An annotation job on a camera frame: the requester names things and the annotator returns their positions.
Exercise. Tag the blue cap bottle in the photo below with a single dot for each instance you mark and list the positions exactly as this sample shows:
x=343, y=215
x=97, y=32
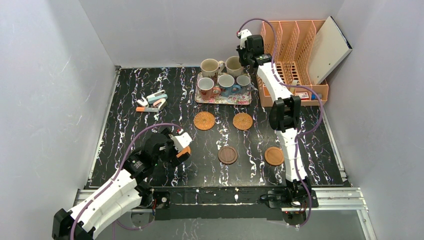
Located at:
x=316, y=96

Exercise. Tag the white board binder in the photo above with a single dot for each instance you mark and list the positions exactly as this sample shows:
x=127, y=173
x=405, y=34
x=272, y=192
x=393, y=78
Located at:
x=329, y=49

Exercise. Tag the dark walnut round coaster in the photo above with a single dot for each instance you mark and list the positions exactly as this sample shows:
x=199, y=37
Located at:
x=227, y=155

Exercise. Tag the small light blue mug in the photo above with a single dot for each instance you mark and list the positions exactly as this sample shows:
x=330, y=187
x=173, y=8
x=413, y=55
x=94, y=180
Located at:
x=244, y=81

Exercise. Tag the light wooden round coaster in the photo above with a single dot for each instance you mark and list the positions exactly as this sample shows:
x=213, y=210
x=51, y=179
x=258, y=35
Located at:
x=274, y=156

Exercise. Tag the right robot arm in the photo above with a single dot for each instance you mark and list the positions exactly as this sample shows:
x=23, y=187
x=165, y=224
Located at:
x=284, y=118

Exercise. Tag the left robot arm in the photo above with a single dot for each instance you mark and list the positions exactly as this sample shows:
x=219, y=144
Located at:
x=126, y=189

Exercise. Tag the orange cap highlighter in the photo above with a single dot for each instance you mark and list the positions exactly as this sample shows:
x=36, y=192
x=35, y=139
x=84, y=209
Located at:
x=147, y=109

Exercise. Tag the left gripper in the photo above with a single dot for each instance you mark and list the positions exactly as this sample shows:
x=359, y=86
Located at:
x=176, y=153

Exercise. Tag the floral serving tray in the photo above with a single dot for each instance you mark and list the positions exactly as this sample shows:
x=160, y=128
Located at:
x=244, y=99

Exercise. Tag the aluminium front rail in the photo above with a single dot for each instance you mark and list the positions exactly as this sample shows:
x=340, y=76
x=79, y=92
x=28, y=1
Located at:
x=254, y=202

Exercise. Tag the red card box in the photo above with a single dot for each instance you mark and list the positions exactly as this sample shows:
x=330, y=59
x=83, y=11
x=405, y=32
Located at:
x=304, y=96

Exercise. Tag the white staple remover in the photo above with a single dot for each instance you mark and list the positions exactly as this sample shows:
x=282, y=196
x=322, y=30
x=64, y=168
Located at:
x=142, y=102

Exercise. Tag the terracotta round coaster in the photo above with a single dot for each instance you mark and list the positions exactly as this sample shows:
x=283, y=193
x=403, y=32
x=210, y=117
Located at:
x=186, y=150

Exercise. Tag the beige mug with number three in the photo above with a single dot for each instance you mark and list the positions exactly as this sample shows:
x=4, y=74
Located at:
x=233, y=66

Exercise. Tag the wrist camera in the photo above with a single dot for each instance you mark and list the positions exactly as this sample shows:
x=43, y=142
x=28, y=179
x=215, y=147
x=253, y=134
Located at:
x=243, y=36
x=181, y=141

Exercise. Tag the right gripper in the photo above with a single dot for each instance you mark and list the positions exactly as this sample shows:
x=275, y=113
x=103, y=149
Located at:
x=242, y=52

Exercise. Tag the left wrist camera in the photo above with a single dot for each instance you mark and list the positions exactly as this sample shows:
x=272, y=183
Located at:
x=181, y=141

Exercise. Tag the woven rattan coaster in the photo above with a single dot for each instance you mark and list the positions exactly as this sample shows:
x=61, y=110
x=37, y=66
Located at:
x=204, y=120
x=242, y=121

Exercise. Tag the white pink stapler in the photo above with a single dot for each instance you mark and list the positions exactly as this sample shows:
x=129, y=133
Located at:
x=160, y=104

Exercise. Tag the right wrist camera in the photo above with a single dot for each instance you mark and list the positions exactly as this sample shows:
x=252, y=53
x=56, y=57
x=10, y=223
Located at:
x=243, y=36

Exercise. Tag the pink floral mug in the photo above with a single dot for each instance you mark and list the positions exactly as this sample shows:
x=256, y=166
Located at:
x=207, y=88

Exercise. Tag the peach desk file organizer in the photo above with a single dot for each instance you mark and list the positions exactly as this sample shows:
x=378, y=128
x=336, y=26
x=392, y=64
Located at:
x=290, y=43

